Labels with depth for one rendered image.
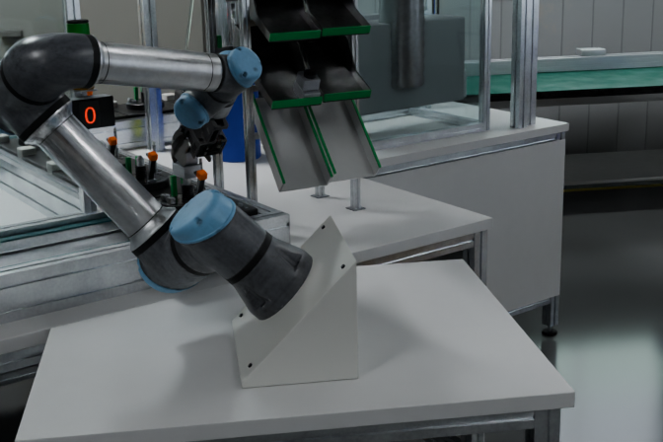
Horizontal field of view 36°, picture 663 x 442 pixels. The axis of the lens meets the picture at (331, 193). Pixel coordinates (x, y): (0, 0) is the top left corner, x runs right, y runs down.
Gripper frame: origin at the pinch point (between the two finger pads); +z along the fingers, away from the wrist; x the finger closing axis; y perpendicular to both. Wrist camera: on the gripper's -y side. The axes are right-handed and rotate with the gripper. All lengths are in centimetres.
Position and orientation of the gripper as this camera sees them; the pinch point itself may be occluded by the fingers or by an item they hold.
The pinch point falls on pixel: (184, 154)
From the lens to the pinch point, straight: 242.1
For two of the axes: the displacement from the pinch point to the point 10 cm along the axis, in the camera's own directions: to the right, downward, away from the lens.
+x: 8.1, -1.7, 5.6
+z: -3.8, 5.7, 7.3
